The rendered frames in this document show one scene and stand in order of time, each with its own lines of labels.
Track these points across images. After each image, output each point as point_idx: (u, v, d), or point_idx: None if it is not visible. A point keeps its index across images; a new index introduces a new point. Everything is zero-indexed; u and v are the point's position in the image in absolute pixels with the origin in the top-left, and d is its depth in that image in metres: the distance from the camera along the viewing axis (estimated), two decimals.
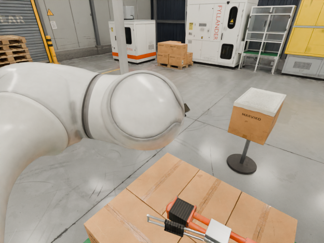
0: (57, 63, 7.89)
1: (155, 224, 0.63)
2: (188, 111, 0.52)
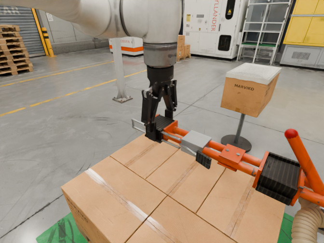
0: (53, 56, 7.80)
1: (138, 129, 0.62)
2: (176, 104, 0.60)
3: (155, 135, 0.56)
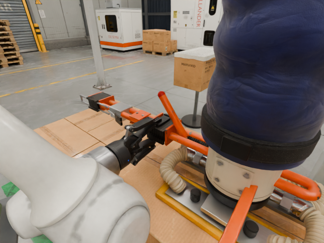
0: (45, 51, 8.08)
1: (85, 103, 0.79)
2: None
3: None
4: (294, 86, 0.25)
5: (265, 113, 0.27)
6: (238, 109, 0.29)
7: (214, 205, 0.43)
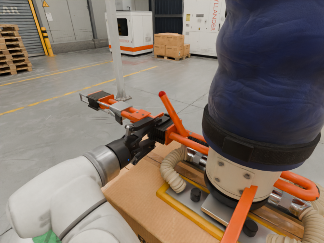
0: (52, 56, 7.79)
1: (84, 101, 0.79)
2: None
3: None
4: (296, 89, 0.25)
5: (267, 115, 0.28)
6: (240, 111, 0.30)
7: (214, 205, 0.44)
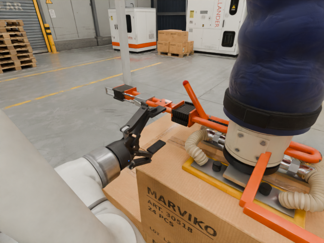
0: (56, 53, 7.77)
1: (109, 94, 0.88)
2: (144, 158, 0.60)
3: None
4: (303, 68, 0.34)
5: (280, 89, 0.36)
6: (259, 87, 0.39)
7: (234, 172, 0.53)
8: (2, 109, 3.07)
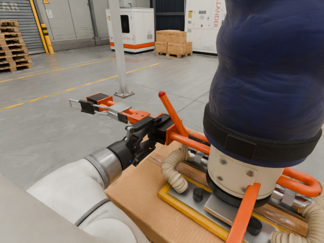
0: (53, 53, 7.69)
1: (75, 107, 0.76)
2: None
3: None
4: (296, 85, 0.25)
5: (268, 111, 0.28)
6: (241, 107, 0.30)
7: (217, 204, 0.44)
8: None
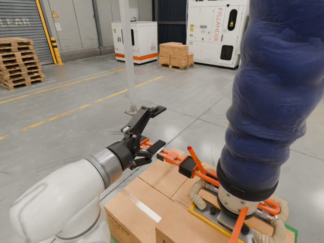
0: (61, 64, 8.10)
1: None
2: (144, 158, 0.60)
3: None
4: (261, 169, 0.58)
5: (249, 178, 0.60)
6: (237, 174, 0.63)
7: (224, 217, 0.76)
8: (20, 131, 3.40)
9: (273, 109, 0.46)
